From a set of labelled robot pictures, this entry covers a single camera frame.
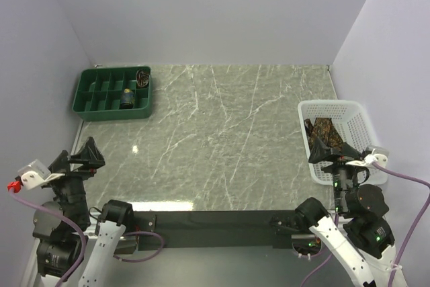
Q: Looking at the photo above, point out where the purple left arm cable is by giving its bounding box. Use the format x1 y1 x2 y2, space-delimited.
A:
9 189 165 283

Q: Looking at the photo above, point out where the black base bar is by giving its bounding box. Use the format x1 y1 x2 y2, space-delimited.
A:
134 210 315 249

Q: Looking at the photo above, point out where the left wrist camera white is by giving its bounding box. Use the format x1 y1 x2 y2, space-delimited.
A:
7 160 65 193

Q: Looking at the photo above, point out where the rolled dark tie in tray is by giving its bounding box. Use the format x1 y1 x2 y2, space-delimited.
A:
136 69 151 89

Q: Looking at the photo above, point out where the dark key-pattern tie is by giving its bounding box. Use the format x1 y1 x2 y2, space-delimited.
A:
304 118 343 151

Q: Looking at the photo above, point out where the white plastic basket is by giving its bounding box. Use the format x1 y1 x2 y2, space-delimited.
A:
298 99 388 186

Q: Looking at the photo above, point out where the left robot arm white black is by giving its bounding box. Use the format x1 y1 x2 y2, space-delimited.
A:
33 136 135 278

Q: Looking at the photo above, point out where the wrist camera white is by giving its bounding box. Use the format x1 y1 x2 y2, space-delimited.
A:
346 145 390 168
7 160 65 193

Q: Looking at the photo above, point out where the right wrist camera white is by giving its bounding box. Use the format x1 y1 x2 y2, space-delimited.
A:
346 145 390 168

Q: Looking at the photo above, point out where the green compartment tray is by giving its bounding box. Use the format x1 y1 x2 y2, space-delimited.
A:
72 66 153 122

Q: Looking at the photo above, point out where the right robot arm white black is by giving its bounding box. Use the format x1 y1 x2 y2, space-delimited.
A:
295 138 406 286

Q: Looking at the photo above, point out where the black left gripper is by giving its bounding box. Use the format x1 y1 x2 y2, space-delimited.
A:
44 135 104 226

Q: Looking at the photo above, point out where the blue floral yellow tie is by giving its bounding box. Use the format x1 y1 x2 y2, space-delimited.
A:
120 88 135 110

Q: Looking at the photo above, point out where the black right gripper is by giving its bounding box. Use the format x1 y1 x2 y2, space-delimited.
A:
307 134 368 212

